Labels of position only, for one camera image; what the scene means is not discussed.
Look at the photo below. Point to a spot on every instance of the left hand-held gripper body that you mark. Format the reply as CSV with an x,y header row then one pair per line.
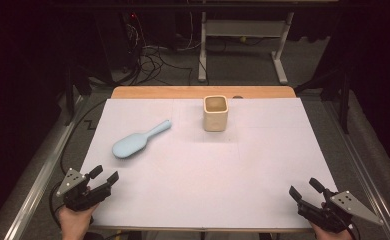
x,y
83,198

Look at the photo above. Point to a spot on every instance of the black metal stand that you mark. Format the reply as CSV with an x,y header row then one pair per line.
x,y
344,103
70,96

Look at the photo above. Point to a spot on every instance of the aluminium rail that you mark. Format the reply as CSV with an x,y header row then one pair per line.
x,y
366,186
46,170

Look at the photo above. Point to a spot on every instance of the person's right hand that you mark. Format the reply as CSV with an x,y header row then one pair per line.
x,y
333,236

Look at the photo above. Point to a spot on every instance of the small yellow ball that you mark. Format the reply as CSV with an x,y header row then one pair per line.
x,y
243,39

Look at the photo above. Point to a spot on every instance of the beige square cup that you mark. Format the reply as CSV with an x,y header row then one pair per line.
x,y
215,120

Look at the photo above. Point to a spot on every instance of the white metal desk frame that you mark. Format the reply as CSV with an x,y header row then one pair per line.
x,y
243,28

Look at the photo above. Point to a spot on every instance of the white paper sheet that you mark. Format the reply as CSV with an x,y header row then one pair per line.
x,y
199,180

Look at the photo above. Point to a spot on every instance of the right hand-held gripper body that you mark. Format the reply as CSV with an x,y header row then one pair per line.
x,y
333,213

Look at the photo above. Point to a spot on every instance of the light blue hairbrush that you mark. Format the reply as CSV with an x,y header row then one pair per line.
x,y
131,145

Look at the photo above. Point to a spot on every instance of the person's left hand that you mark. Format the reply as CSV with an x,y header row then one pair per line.
x,y
74,223

